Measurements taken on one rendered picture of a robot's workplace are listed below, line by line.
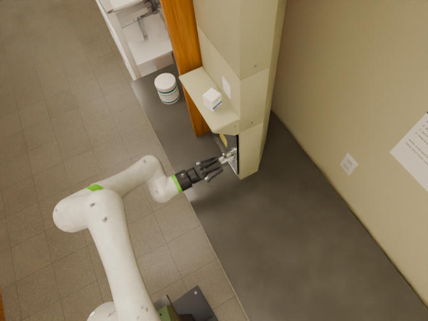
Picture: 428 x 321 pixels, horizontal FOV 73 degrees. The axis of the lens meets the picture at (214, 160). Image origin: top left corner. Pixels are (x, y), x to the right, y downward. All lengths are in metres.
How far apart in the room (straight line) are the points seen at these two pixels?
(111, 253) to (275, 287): 0.81
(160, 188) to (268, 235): 0.58
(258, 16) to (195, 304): 2.04
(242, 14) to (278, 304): 1.18
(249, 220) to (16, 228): 2.24
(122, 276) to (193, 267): 1.51
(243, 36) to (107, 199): 0.60
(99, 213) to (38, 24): 4.18
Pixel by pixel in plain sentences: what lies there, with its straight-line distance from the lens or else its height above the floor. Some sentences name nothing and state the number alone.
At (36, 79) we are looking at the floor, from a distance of 4.12.
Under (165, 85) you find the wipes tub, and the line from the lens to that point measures 1.83.
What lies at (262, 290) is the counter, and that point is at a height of 0.94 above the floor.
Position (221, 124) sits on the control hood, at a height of 1.51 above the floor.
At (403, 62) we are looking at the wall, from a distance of 1.05.
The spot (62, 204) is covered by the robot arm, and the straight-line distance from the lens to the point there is 1.07.
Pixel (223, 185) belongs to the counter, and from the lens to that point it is 1.58.
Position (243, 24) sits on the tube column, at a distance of 0.81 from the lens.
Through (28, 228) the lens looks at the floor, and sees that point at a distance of 3.10.
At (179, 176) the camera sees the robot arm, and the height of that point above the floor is 1.19.
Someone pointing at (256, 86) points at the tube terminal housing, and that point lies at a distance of 1.01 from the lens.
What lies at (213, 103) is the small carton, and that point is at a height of 1.56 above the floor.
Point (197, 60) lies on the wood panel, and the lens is 1.33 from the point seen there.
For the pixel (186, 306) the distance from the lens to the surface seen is 2.42.
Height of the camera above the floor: 2.40
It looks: 62 degrees down
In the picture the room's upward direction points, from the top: 10 degrees counter-clockwise
